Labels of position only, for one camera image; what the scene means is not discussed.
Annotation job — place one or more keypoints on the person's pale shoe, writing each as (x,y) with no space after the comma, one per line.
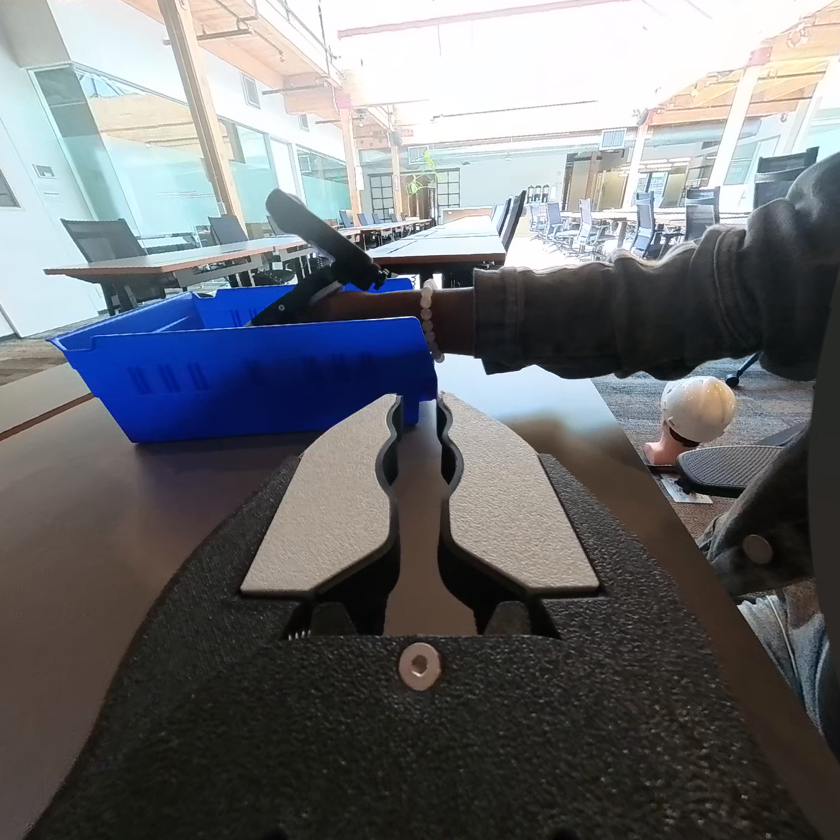
(699,407)

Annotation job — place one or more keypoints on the white paper sheet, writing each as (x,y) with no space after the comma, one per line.
(682,491)

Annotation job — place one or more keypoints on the person's blue jeans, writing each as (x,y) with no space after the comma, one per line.
(794,649)

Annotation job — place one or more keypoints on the blue plastic bin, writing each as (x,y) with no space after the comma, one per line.
(229,387)

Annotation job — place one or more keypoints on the potted green plant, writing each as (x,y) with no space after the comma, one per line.
(421,174)

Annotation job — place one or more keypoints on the wooden desk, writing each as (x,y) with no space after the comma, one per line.
(446,246)
(177,259)

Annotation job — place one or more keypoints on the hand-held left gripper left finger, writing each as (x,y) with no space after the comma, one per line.
(315,512)

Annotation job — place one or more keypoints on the person's right hand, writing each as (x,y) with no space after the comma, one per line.
(374,305)

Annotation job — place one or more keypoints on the black mesh chair armrest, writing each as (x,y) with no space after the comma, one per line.
(728,466)

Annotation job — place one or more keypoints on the person's right forearm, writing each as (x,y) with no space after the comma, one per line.
(623,315)

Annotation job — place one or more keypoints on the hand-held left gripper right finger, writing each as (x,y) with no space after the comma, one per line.
(518,512)

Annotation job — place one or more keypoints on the person's dark denim jacket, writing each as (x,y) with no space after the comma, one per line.
(774,525)

